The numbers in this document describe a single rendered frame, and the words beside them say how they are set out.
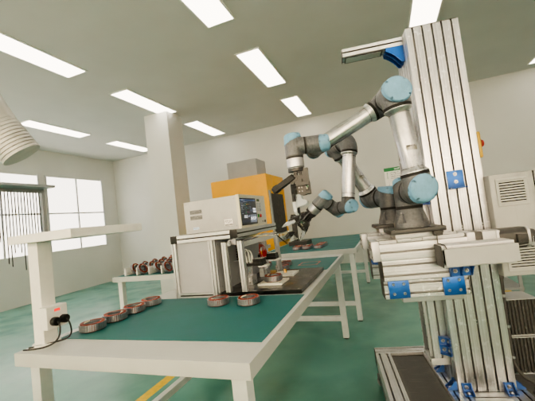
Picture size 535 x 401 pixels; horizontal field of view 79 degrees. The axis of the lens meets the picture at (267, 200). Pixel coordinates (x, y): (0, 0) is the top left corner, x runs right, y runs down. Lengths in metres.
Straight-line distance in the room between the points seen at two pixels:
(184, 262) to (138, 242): 7.65
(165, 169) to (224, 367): 5.23
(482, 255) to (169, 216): 5.18
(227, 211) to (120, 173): 8.21
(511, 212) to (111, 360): 1.76
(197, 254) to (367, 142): 5.80
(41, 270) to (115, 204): 8.49
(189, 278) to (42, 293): 0.74
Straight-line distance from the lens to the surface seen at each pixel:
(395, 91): 1.48
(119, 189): 10.05
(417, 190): 1.43
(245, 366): 1.05
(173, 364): 1.17
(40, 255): 1.65
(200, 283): 1.97
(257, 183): 5.73
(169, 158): 6.07
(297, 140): 1.40
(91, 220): 9.46
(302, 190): 1.38
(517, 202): 1.86
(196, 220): 2.08
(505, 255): 1.56
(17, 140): 1.76
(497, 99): 7.69
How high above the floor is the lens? 1.15
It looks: 3 degrees up
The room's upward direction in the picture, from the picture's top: 7 degrees counter-clockwise
